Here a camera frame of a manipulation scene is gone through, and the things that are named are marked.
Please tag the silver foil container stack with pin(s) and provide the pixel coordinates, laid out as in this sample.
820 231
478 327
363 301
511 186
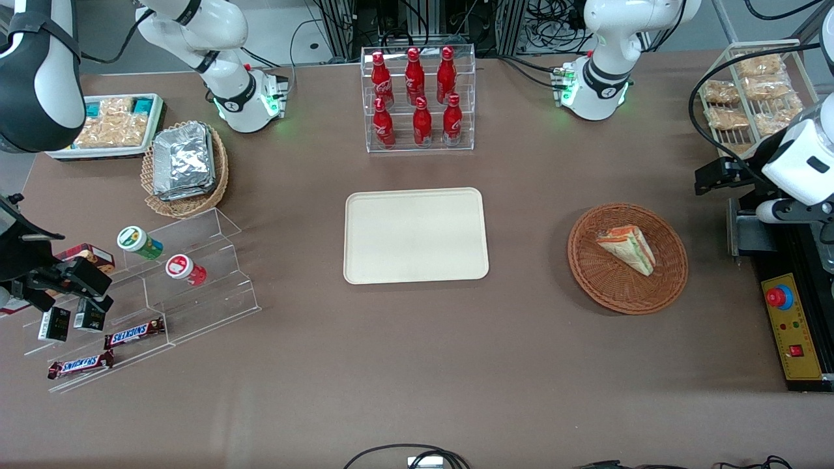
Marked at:
182 163

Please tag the small black box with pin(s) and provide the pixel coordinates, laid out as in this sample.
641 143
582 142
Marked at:
90 319
54 326

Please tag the grey metal bracket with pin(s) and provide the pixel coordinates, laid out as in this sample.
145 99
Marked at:
749 238

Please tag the brown chocolate box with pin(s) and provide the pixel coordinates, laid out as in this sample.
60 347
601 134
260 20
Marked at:
91 254

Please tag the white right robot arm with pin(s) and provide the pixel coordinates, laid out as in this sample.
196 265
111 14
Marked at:
228 32

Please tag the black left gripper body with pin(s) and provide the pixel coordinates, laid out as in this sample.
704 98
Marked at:
745 174

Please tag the brown round wicker basket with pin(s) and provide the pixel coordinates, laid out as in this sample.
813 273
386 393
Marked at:
612 286

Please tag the packaged bread snack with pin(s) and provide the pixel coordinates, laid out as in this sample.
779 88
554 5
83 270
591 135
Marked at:
720 92
767 86
726 118
736 149
759 65
778 116

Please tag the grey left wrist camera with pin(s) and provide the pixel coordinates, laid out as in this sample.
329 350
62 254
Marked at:
788 212

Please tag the green snack cup white lid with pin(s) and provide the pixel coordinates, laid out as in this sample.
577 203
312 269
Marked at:
146 246

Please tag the yellow emergency stop panel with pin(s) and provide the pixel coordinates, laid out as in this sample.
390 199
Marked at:
798 332

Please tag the white rectangular bin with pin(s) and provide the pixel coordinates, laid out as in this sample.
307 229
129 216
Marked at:
98 154

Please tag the snickers chocolate bar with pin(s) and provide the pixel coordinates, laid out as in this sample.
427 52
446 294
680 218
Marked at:
133 333
79 365

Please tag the red cola bottle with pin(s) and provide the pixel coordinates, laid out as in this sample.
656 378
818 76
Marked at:
446 75
422 124
380 78
414 75
383 125
452 120

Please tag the aluminium frame post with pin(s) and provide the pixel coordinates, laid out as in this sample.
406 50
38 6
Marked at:
511 26
339 26

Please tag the triangle sandwich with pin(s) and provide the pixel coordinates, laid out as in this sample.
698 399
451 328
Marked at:
629 251

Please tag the snack bag teal label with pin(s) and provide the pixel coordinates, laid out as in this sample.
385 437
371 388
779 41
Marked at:
111 133
120 106

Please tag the small grey device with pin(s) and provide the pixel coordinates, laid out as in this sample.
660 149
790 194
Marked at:
425 462

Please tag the black yellow control box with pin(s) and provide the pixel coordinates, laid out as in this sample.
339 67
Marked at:
798 260

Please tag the cream plastic tray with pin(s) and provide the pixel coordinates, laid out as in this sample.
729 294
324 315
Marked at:
404 241

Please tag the red snack cup white lid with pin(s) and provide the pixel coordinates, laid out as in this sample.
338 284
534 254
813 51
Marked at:
192 273

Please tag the clear acrylic stepped shelf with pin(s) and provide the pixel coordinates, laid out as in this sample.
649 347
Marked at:
208 286

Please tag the light oval wicker basket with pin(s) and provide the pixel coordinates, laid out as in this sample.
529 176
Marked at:
189 205

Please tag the clear acrylic bottle rack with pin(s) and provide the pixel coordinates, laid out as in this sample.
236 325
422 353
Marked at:
467 98

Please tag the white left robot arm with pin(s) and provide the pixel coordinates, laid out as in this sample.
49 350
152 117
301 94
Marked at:
609 26

